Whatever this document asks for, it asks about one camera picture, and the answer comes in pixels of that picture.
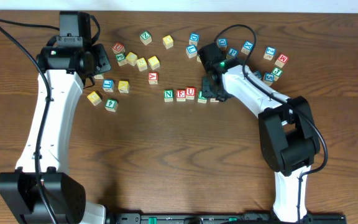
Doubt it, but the green G block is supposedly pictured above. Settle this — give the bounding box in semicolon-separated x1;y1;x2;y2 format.
116;53;127;66

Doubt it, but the blue L block left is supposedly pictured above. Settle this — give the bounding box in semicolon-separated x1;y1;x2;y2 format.
103;79;114;92

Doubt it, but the green N block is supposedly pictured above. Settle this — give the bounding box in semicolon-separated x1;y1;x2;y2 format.
163;90;174;102

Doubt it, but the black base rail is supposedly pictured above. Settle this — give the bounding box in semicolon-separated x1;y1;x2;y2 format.
106;212;347;224

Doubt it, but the yellow block beside S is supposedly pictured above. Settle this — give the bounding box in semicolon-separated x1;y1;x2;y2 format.
148;56;160;70

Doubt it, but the blue 2 block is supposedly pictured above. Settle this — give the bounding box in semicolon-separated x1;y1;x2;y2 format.
263;47;276;60

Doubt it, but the blue D block upper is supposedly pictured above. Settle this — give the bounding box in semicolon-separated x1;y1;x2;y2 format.
189;33;200;46

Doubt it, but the red A block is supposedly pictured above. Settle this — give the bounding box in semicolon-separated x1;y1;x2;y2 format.
149;72;158;85

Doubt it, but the yellow block beside blue L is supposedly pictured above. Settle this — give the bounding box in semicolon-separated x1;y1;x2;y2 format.
118;80;130;93

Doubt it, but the green J block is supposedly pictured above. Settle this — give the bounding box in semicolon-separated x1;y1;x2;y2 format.
272;67;283;82

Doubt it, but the yellow block left of S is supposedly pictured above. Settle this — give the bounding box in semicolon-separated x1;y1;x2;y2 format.
126;52;138;66

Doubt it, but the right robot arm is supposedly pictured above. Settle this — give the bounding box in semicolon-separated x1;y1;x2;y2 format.
198;43;320;223

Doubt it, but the green R block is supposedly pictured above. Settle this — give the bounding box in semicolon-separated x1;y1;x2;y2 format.
197;91;208;103

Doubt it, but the yellow block top centre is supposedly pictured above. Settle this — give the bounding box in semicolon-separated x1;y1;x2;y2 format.
163;35;174;49

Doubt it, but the blue 5 block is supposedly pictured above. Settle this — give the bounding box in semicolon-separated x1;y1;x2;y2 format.
262;73;275;86

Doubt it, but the blue P block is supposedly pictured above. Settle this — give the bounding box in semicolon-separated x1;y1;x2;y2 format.
226;48;239;58

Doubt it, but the red E block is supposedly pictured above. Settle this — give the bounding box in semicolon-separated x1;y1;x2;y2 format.
176;90;186;102

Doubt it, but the red I block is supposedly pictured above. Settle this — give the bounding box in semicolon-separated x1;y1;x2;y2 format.
209;98;219;103

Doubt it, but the blue X block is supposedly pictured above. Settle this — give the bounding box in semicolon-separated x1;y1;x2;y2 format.
241;40;254;55

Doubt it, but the blue d block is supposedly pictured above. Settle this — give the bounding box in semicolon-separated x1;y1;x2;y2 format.
217;39;227;50
189;33;200;46

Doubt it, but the blue T block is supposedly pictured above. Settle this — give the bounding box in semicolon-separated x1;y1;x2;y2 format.
253;70;262;79

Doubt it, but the yellow block far left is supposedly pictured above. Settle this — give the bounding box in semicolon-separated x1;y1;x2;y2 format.
87;91;102;106

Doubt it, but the green 4 block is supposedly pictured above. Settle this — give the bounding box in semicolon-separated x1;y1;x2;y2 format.
105;99;118;112

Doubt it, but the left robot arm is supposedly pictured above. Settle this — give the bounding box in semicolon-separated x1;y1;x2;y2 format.
0;44;112;223

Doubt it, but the red M block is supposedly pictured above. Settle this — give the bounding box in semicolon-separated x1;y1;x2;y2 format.
275;54;289;68

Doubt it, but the green block under left gripper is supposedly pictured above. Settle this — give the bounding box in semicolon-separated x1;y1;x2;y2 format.
94;73;104;80

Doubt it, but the blue L block right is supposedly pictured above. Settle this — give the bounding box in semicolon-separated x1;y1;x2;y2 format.
186;45;198;58

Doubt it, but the red u block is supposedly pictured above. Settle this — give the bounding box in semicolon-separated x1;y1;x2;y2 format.
112;42;125;54
185;87;196;100

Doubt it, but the green Z block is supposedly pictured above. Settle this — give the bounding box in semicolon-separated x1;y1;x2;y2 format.
140;30;152;45

